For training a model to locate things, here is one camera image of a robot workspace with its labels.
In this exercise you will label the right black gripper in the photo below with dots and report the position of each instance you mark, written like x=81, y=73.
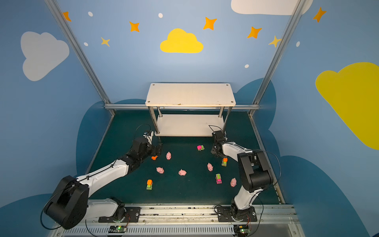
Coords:
x=216, y=147

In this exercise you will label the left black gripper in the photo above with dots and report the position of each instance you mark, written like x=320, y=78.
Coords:
x=157, y=149

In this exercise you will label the pink pig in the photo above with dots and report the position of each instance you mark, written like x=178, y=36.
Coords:
x=210, y=167
x=233, y=182
x=168, y=156
x=182, y=172
x=160, y=170

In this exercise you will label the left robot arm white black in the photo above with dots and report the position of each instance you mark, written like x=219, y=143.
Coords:
x=70, y=203

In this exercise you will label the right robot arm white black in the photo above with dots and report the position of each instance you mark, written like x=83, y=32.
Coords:
x=253, y=167

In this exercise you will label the white two-tier shelf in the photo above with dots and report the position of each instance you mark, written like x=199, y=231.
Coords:
x=181, y=96

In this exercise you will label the pink green toy car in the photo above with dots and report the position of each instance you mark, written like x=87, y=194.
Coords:
x=200, y=148

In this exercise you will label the orange green toy truck right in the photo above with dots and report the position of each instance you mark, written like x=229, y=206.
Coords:
x=224, y=162

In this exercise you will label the orange green toy truck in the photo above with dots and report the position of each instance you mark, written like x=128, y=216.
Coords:
x=149, y=184
x=224, y=162

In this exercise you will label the orange green toy truck left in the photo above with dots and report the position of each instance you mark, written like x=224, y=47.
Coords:
x=149, y=184

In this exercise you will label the pink green toy truck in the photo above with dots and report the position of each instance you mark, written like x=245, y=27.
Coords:
x=218, y=179

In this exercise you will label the left controller board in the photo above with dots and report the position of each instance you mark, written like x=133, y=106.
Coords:
x=121, y=229

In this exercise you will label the controller board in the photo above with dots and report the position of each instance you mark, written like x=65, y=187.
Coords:
x=121, y=229
x=241, y=231

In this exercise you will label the right controller board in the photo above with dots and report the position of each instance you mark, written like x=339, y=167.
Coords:
x=241, y=231

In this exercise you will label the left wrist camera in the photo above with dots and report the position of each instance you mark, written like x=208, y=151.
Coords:
x=149, y=134

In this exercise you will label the right aluminium frame post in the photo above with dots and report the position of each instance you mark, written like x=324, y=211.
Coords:
x=287, y=34

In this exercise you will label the aluminium frame post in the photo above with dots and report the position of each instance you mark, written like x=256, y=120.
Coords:
x=74, y=43
x=287, y=34

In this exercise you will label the rear aluminium frame bar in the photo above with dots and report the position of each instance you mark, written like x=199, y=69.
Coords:
x=144, y=107

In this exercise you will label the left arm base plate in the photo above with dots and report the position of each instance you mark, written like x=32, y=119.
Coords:
x=125, y=214

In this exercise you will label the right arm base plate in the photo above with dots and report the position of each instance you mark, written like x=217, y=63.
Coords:
x=233, y=214

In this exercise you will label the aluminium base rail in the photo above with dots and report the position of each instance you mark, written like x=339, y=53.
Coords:
x=192, y=220

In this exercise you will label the left aluminium frame post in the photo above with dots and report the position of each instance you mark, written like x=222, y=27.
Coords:
x=74, y=43

